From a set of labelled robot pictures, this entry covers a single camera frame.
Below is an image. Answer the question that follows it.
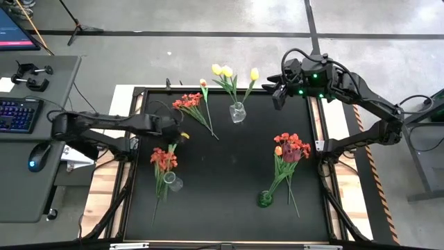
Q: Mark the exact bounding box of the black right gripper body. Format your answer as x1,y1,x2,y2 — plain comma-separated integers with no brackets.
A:
282,58,307,101

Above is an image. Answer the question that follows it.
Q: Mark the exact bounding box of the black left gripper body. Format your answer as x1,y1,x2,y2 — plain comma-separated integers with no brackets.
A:
152,114,185,142

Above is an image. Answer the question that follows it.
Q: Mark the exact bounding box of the yellow tulip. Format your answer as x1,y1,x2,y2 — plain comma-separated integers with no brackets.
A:
241,67,260,105
216,65,240,105
212,63,240,105

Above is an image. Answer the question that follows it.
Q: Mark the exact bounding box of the orange spray flower bunch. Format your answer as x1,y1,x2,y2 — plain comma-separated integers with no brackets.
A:
149,142,179,228
273,132,312,219
172,92,215,135

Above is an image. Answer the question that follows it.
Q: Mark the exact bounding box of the green ribbed glass vase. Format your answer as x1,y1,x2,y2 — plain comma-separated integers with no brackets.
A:
256,190,274,209

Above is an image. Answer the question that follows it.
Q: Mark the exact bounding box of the cut crystal glass vase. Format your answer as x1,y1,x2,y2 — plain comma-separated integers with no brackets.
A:
228,101,248,124

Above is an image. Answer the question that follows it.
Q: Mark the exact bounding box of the clear smooth glass vase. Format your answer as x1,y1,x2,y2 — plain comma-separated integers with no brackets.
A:
162,171,184,193

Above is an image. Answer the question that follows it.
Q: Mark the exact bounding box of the white paper sheet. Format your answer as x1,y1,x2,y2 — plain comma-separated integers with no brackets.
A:
60,144,95,173

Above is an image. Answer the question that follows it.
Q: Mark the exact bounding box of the black platform with hazard stripe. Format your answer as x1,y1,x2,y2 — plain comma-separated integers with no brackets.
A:
341,89,400,246

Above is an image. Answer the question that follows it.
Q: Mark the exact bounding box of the black C-clamp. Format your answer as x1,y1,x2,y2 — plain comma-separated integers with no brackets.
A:
15,60,55,78
10,73,50,93

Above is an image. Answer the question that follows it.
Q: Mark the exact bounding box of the black computer mouse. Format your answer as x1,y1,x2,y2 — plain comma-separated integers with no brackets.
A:
27,142,52,174

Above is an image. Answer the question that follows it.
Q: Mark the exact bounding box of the black tripod stand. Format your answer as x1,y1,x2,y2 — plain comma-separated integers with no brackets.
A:
57,0,105,47

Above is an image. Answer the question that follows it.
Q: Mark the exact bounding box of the backlit computer keyboard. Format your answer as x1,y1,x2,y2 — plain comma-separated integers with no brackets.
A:
0,97,45,135

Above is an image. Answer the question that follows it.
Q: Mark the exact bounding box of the grey metal cart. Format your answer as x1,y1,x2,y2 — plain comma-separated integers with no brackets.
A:
402,88,444,202

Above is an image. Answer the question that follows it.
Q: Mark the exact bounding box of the grey side desk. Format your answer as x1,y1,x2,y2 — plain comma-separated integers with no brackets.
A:
0,54,83,224

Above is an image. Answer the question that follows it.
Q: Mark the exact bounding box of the yellow rod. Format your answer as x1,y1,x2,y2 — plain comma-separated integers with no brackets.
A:
14,0,56,56

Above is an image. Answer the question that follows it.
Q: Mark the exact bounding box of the white paper note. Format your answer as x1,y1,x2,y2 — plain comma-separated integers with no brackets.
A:
0,76,15,93

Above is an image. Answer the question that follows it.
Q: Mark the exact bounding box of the dark blue monitor screen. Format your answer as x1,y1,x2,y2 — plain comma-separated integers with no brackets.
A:
0,6,42,52

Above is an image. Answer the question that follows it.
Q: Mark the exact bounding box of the black table frame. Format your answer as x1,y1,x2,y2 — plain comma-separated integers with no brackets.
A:
78,85,374,250

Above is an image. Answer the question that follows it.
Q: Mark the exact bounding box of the silver metal bracket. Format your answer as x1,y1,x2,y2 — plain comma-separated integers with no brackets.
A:
304,244,343,250
110,242,150,250

